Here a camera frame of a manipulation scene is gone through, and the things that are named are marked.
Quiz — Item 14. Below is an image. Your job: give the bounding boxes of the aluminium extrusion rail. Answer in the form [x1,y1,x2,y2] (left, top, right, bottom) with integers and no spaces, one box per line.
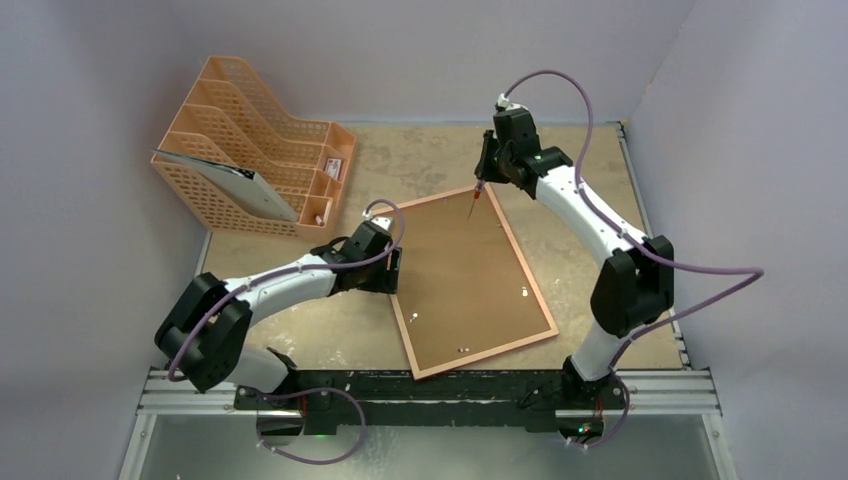
[139,370,721,415]

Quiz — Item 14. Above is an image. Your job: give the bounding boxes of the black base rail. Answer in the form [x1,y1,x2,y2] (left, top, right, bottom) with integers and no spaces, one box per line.
[234,369,626,437]

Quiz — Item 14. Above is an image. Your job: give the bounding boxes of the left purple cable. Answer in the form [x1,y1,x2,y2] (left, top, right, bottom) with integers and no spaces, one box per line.
[166,198,407,464]

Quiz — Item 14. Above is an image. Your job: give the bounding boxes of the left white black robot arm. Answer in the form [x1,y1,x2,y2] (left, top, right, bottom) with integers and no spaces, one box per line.
[154,216,402,409]

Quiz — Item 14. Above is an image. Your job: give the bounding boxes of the red white small box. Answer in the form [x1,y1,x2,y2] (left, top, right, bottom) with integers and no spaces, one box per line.
[324,157,344,181]

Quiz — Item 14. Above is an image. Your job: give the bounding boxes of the pink picture frame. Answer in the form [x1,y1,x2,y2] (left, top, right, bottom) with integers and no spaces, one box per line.
[366,186,561,380]

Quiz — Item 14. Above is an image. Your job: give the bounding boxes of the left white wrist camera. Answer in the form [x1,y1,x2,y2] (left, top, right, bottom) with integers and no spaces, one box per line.
[363,211,395,233]

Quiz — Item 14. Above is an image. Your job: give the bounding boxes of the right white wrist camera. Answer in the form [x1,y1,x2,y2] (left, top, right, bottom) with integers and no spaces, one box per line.
[495,92,525,112]

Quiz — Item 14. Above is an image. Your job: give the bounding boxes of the grey folder in organizer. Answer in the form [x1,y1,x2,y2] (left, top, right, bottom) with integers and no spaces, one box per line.
[153,149,299,222]

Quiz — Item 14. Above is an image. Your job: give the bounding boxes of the orange plastic file organizer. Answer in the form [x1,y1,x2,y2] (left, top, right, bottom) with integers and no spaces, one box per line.
[151,55,357,243]

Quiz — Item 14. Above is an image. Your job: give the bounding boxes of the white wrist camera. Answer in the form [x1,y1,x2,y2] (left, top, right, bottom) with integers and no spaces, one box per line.
[363,211,395,233]
[495,92,525,112]

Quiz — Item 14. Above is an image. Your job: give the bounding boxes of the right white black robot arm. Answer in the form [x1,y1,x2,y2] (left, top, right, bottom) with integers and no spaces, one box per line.
[475,106,674,407]

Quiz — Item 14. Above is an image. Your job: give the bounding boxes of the blue red screwdriver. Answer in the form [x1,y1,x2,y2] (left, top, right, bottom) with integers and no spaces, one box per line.
[466,184,483,220]

